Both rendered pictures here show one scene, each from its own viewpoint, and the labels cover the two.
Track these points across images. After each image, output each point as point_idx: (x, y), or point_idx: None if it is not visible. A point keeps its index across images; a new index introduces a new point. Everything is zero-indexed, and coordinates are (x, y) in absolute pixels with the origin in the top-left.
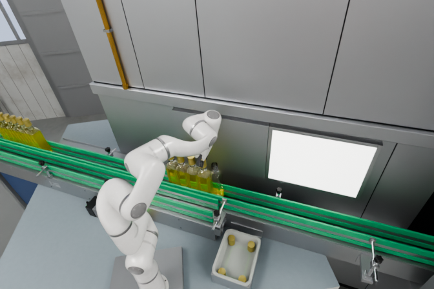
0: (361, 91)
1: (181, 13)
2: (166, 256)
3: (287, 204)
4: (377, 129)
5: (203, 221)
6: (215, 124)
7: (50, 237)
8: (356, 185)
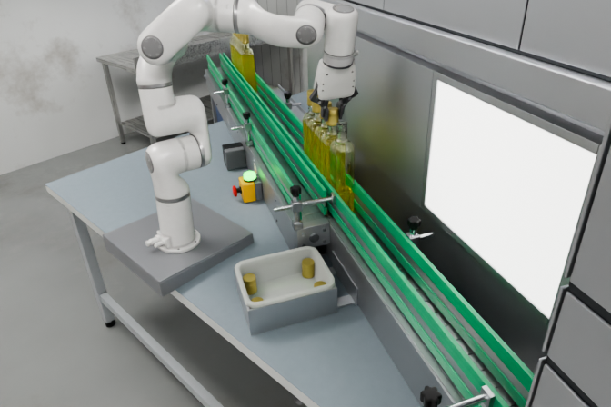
0: None
1: None
2: (226, 229)
3: (413, 256)
4: (603, 93)
5: (292, 213)
6: (335, 20)
7: None
8: (552, 276)
